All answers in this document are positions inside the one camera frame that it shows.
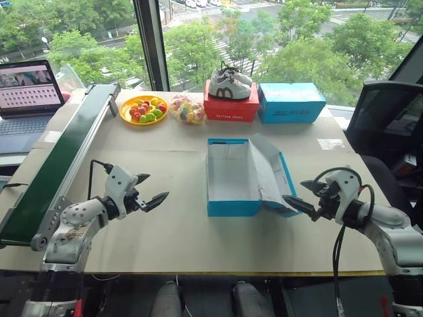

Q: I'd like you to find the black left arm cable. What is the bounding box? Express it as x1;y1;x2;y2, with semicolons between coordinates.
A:
87;159;111;201

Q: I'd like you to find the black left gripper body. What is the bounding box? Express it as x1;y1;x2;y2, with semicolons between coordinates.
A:
123;187;149;214

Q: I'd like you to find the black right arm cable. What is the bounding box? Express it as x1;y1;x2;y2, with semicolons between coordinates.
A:
313;166;375;317

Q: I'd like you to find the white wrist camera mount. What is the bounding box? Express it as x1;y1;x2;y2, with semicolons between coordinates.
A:
104;164;139;220
325;166;362;226

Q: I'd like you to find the clear bag of toy fruit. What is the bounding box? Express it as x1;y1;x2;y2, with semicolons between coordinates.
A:
169;92;207;127

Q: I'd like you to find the red shoe box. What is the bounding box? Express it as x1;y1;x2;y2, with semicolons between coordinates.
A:
202;79;260;123

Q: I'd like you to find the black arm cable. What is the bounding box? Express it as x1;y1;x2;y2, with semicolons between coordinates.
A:
87;159;111;201
313;166;375;317

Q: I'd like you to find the green conveyor belt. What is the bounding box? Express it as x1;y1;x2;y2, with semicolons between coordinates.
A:
0;83;122;252

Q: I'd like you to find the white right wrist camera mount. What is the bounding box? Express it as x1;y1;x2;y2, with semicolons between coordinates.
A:
325;166;362;226

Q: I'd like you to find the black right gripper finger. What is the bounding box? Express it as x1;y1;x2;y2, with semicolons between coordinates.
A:
300;180;327;197
282;195;319;218

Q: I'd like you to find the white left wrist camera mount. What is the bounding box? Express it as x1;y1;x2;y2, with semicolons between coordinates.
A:
104;164;139;220

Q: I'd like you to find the open laptop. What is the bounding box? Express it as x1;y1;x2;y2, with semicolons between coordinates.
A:
0;59;66;156

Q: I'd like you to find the dark rounded shape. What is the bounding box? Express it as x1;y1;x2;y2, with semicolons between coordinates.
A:
149;280;184;317

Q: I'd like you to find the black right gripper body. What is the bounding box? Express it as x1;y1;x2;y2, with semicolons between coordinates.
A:
311;182;338;222

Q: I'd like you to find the blue shoe box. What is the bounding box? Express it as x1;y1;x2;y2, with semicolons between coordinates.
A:
206;133;303;219
256;82;327;125

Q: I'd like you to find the black mesh office chair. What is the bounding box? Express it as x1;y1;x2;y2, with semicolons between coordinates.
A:
343;80;423;229

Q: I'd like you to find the clear tape patch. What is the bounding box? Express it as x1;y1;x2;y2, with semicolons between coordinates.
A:
317;138;346;151

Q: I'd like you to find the yellow plastic plate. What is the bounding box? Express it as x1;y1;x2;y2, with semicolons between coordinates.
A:
119;94;169;126

